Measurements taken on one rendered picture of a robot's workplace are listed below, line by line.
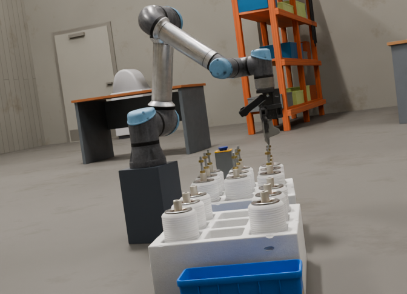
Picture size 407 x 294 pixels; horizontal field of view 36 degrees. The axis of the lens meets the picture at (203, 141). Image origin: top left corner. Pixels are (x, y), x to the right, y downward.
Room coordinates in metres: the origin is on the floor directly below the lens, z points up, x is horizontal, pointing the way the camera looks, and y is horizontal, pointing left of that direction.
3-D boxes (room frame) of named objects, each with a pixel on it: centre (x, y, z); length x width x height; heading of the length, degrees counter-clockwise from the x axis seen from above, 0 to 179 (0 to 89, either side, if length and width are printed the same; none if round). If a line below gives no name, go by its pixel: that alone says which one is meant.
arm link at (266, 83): (2.40, -0.26, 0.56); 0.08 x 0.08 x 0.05
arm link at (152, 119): (2.53, 0.23, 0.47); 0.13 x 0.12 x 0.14; 151
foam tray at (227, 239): (1.76, -0.05, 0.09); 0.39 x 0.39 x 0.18; 80
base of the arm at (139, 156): (2.53, 0.24, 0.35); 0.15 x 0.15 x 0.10
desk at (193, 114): (6.68, 0.61, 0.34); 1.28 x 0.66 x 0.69; 68
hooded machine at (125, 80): (11.11, 1.13, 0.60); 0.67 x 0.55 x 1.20; 66
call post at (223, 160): (2.60, -0.08, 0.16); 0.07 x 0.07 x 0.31; 83
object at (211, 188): (2.20, 0.02, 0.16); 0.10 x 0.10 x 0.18
